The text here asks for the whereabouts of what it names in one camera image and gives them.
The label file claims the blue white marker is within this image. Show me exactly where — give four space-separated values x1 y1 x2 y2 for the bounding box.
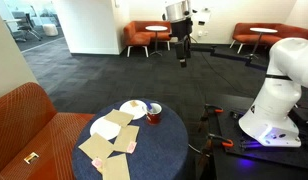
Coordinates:
146 104 152 111

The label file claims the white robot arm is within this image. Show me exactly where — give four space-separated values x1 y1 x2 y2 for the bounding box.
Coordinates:
239 37 308 147

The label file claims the small brown sugar packet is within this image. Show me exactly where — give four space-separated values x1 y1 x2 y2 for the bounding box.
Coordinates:
130 100 138 107

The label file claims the red white mug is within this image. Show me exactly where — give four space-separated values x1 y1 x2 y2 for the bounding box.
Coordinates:
144 102 162 125

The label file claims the white plate with label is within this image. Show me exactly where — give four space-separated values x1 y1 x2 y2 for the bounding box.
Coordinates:
119 100 146 120

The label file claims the brown napkin on plates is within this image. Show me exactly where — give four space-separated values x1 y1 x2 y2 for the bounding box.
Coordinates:
105 109 133 127

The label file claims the brown napkin centre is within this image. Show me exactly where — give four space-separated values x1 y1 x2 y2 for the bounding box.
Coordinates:
114 125 139 153

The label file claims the pink sweetener packet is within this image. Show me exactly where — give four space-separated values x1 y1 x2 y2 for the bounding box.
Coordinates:
126 141 137 154

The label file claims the orange sofa back left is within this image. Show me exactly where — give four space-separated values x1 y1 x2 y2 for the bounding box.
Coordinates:
123 21 171 56

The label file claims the blue table cloth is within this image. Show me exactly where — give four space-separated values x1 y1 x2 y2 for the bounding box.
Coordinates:
72 100 188 180

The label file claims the white plate under napkins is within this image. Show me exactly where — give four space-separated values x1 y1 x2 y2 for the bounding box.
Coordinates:
90 117 121 140

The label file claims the round white table left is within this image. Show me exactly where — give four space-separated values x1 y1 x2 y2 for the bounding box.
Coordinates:
145 25 167 56

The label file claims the round white table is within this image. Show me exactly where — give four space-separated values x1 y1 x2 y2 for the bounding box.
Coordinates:
145 25 167 56
244 27 278 60

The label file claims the orange clamp upper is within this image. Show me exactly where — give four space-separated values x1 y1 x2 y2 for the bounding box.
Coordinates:
199 104 225 129

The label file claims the orange clamp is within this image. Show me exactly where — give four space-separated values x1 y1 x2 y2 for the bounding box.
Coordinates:
200 133 235 156
199 104 225 129

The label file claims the brown napkin left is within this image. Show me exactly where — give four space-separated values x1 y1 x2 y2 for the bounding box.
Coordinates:
79 133 113 160

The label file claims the brown napkin near edge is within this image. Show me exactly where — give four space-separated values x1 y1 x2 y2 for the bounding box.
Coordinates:
103 154 130 180

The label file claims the orange clamp lower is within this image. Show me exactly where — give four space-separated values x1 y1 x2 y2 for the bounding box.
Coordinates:
200 133 235 156

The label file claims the pink sweetener packet edge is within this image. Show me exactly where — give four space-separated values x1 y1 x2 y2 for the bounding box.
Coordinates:
92 158 103 169

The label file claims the orange sofa back right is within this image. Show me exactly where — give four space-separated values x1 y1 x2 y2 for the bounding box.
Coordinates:
232 23 308 52

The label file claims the round white table right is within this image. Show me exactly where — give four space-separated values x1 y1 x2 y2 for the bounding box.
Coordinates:
244 27 278 60

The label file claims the white round ottoman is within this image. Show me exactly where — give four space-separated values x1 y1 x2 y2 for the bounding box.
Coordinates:
43 24 58 36

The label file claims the orange sofa near table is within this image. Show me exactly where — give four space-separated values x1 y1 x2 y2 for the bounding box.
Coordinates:
0 82 92 180

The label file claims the office chair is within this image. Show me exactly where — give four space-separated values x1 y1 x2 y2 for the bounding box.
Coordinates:
12 11 42 42

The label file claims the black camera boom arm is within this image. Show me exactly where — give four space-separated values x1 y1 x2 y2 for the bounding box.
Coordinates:
191 45 267 71

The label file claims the black camera on stand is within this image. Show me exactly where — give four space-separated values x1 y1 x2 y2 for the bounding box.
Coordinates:
165 0 194 68

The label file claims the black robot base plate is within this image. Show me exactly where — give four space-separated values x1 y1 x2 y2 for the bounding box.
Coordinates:
218 110 308 169

